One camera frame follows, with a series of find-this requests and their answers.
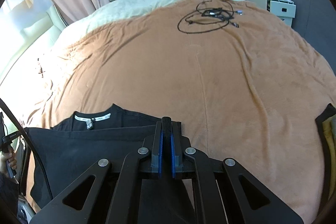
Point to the white bedside cabinet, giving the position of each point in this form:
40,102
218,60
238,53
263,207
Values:
284,9

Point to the person left hand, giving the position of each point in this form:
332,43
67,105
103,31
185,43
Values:
8,159

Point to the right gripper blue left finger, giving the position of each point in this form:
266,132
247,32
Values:
156,152

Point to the black bear print t-shirt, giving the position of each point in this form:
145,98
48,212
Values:
73,145

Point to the cream padded headboard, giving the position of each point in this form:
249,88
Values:
40,37

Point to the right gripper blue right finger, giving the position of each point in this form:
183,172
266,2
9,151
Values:
176,148

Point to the orange brown blanket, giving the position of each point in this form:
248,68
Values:
242,82

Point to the stacked folded clothes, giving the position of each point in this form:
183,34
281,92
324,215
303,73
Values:
323,122

